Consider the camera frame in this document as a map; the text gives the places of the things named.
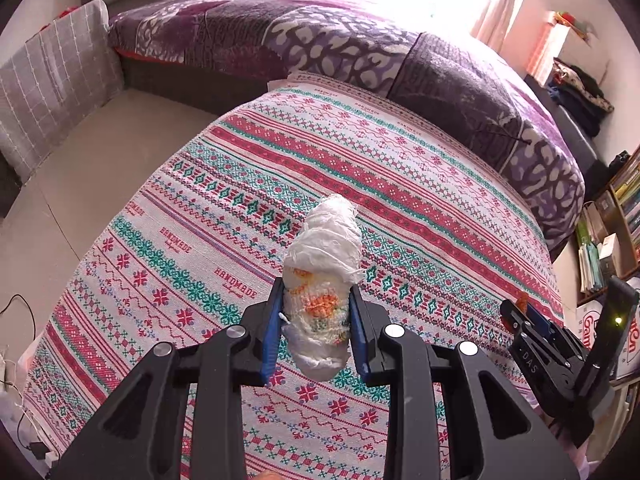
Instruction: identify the striped patterned table cloth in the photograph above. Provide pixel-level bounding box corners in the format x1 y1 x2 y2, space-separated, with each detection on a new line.
25 74 576 479

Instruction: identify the grey checked cushion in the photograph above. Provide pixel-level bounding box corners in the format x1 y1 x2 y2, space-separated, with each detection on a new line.
1 0 124 182

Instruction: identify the wooden bookshelf with books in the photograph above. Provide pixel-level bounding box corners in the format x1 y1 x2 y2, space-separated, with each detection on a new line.
575 152 639 304

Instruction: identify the black power cable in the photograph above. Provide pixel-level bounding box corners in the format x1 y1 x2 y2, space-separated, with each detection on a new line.
0 292 61 466

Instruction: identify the purple patterned bed blanket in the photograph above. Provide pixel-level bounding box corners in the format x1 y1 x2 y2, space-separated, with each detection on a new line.
108 0 586 247

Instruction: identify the folded clothes pile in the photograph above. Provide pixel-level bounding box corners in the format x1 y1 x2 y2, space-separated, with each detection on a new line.
546 58 614 139

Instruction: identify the black storage bench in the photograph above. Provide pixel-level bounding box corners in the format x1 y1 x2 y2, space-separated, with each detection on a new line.
524 75 610 202

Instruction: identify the white plastic trash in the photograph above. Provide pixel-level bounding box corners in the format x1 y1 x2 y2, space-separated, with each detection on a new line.
281 194 363 382

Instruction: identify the orange peel piece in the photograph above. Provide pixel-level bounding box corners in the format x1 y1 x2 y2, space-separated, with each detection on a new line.
515 292 528 314

